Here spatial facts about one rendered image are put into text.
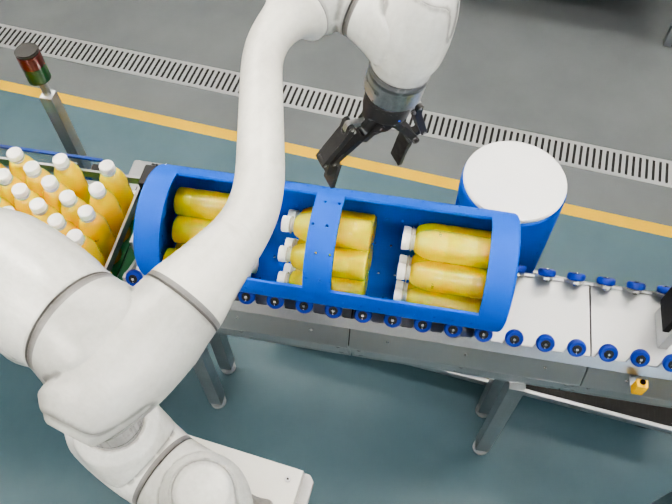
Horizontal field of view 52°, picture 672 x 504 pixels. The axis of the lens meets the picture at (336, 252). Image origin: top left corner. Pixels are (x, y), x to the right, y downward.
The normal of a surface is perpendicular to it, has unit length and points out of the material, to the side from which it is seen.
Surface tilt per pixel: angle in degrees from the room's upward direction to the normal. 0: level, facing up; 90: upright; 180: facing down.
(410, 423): 0
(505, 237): 1
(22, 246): 13
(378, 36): 85
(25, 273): 4
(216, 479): 9
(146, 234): 47
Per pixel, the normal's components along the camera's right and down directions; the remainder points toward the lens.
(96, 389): 0.17, -0.01
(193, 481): 0.16, -0.47
